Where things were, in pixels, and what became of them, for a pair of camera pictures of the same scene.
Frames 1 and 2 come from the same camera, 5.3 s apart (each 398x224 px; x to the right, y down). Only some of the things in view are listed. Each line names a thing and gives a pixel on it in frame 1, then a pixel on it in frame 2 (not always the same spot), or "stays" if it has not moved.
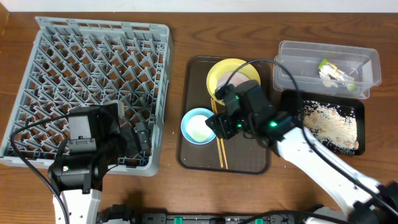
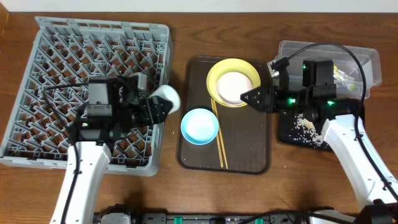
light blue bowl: (194, 127) stays
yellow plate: (227, 65) stays
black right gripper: (221, 126) to (262, 93)
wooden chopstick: (221, 139) stays
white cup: (197, 128) to (168, 93)
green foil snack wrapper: (331, 76) stays
